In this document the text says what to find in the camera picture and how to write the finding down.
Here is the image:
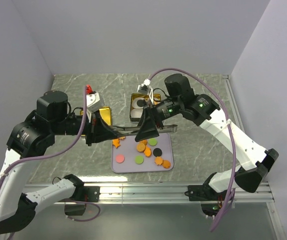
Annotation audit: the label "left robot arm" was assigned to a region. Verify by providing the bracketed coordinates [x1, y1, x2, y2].
[0, 90, 118, 235]

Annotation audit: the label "pink round cookie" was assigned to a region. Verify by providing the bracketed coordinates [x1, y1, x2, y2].
[115, 154, 125, 164]

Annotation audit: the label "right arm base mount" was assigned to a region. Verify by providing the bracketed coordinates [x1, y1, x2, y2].
[184, 185, 227, 218]

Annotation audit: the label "orange flower cookie lower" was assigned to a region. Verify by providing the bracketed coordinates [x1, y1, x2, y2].
[154, 156, 164, 166]

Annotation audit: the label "lavender tray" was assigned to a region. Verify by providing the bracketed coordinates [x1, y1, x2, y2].
[111, 133, 174, 174]

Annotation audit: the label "metal tongs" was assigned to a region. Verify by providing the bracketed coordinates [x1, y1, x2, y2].
[109, 124, 178, 137]

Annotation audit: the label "green round cookie upper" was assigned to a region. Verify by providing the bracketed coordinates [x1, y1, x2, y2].
[148, 138, 158, 146]

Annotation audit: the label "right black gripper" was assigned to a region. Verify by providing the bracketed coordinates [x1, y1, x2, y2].
[134, 98, 183, 143]

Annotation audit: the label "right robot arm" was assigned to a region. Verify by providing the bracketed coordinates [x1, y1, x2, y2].
[135, 73, 279, 200]

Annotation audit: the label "black round cookie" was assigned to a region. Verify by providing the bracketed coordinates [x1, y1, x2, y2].
[136, 99, 146, 108]
[152, 148, 163, 157]

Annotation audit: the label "green round cookie lower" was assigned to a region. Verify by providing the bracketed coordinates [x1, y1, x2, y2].
[134, 155, 145, 165]

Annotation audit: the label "orange fish cookie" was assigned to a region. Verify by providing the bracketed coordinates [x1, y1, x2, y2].
[112, 138, 121, 149]
[143, 146, 152, 157]

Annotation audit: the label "orange waffle cookie centre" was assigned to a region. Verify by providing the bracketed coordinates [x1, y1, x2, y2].
[136, 142, 146, 153]

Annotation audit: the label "orange swirl cookie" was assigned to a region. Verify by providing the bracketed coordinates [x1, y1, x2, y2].
[140, 139, 148, 146]

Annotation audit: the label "white paper cup bottom-left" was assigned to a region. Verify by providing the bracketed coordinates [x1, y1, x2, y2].
[130, 108, 143, 122]

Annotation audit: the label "gold cookie tin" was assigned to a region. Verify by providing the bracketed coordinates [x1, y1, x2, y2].
[129, 93, 150, 123]

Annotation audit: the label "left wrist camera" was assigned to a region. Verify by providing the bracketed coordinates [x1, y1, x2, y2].
[86, 84, 105, 120]

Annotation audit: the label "green round cookie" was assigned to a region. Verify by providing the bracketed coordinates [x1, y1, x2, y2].
[148, 138, 158, 146]
[134, 155, 145, 165]

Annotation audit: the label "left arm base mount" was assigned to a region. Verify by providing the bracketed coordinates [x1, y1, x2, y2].
[63, 186, 101, 222]

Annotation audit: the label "white paper cup top-left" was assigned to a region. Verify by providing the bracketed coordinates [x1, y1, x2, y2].
[131, 97, 146, 110]

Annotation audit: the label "gold tin lid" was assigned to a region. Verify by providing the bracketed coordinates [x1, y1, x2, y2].
[89, 106, 112, 126]

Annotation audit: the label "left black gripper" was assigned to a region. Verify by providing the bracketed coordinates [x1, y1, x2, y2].
[52, 105, 119, 145]

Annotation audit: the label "orange flower cookie corner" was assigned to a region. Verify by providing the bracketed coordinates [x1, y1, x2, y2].
[162, 160, 172, 169]

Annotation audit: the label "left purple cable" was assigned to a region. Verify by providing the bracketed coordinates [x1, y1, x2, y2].
[0, 86, 102, 240]

